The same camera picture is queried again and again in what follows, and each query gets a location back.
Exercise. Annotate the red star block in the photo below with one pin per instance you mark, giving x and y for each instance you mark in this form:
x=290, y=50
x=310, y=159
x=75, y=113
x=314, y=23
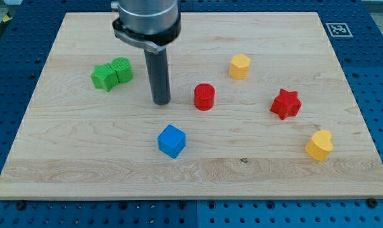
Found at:
x=286, y=104

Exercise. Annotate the black bolt front right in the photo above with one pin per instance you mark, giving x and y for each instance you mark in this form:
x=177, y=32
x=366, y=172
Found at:
x=372, y=203

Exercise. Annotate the green cylinder block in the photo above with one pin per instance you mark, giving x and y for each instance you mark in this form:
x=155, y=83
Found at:
x=123, y=69

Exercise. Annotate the white fiducial marker tag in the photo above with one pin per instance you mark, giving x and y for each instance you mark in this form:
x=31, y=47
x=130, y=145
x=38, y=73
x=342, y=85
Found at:
x=338, y=29

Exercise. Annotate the yellow heart block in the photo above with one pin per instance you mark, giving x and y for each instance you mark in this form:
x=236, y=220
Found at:
x=319, y=145

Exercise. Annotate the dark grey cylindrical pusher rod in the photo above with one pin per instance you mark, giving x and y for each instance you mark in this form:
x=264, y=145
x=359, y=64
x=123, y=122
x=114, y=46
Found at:
x=157, y=67

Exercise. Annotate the yellow hexagon block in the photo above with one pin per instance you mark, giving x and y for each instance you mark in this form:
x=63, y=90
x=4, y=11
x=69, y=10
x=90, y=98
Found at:
x=239, y=66

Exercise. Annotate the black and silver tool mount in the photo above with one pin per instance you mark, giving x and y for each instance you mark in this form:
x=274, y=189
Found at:
x=153, y=43

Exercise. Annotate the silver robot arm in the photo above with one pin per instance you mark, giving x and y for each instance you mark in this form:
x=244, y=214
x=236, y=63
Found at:
x=150, y=25

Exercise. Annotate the black bolt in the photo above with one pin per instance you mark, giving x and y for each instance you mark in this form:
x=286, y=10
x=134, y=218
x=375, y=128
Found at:
x=21, y=205
x=372, y=203

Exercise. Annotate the blue cube block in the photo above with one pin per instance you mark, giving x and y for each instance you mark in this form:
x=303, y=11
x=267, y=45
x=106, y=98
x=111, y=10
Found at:
x=171, y=141

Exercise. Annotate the light wooden board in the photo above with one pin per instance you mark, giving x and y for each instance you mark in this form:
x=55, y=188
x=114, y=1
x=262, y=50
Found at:
x=77, y=142

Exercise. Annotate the red cylinder block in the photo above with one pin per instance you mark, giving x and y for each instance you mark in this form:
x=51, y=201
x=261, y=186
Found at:
x=204, y=97

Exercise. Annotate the black bolt front left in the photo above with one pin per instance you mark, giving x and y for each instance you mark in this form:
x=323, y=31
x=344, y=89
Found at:
x=21, y=205

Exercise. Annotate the green star block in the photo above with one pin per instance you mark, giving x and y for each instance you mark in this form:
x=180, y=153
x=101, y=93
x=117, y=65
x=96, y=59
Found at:
x=104, y=77

